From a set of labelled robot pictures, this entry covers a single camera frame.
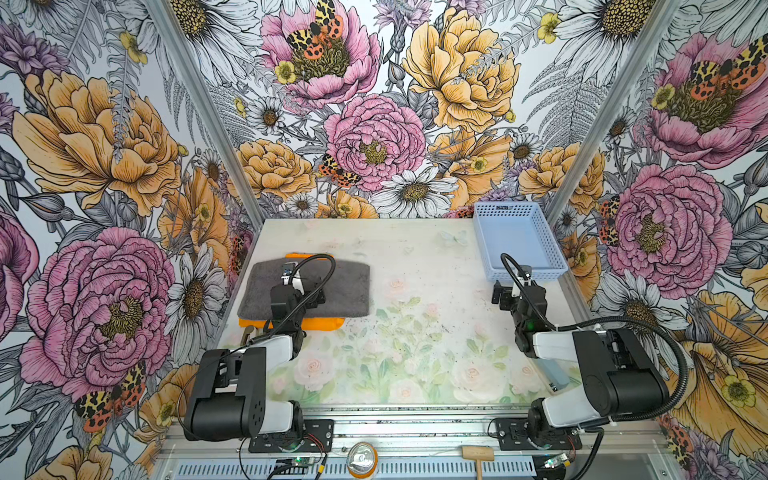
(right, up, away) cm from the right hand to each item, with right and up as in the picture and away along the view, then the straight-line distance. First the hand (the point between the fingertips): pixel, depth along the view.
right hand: (513, 289), depth 94 cm
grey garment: (-53, +1, +6) cm, 53 cm away
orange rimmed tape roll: (-43, -30, -32) cm, 62 cm away
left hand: (-64, +1, -2) cm, 64 cm away
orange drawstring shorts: (-62, -10, -2) cm, 63 cm away
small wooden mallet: (-17, -35, -24) cm, 46 cm away
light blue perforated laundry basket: (+14, +20, +30) cm, 39 cm away
